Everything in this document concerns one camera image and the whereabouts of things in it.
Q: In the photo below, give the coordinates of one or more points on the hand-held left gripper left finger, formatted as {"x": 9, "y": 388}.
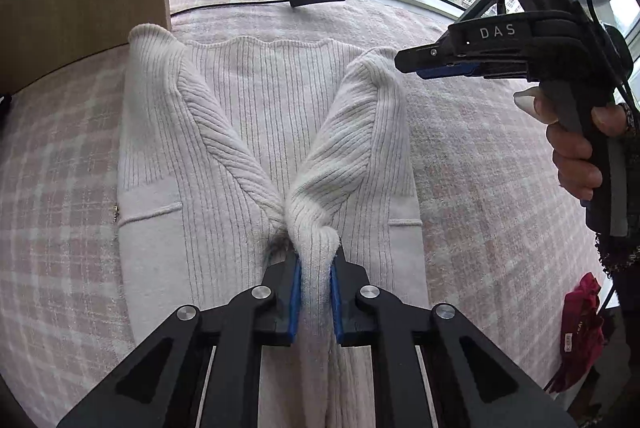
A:
{"x": 295, "y": 293}

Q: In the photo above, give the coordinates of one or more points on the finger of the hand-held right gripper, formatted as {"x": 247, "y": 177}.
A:
{"x": 425, "y": 57}

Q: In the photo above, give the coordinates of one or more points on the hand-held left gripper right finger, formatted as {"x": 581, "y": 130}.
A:
{"x": 336, "y": 303}

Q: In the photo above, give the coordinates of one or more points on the cream ribbed knit sweater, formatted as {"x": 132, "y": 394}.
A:
{"x": 225, "y": 208}

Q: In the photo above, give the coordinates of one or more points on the person's right hand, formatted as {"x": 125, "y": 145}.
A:
{"x": 572, "y": 158}

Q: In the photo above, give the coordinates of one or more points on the black mini tripod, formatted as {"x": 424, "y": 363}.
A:
{"x": 479, "y": 6}

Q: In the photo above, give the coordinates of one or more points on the red cloth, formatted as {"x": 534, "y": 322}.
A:
{"x": 580, "y": 328}

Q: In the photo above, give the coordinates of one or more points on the pink plaid blanket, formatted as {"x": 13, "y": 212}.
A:
{"x": 60, "y": 208}

